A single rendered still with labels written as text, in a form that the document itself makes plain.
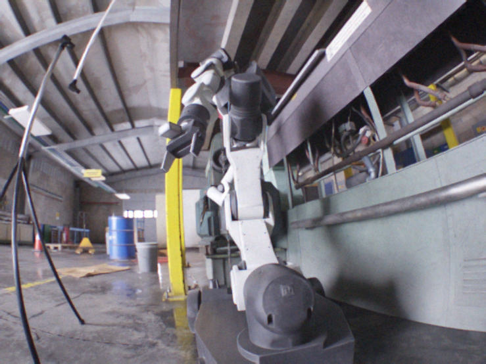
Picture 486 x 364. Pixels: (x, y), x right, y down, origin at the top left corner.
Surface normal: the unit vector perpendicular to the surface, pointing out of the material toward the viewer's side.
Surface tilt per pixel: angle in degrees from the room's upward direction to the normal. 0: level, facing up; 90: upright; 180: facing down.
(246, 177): 101
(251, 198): 88
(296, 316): 83
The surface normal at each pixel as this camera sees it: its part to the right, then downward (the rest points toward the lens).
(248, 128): 0.11, 0.69
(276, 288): -0.09, -0.66
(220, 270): 0.25, -0.25
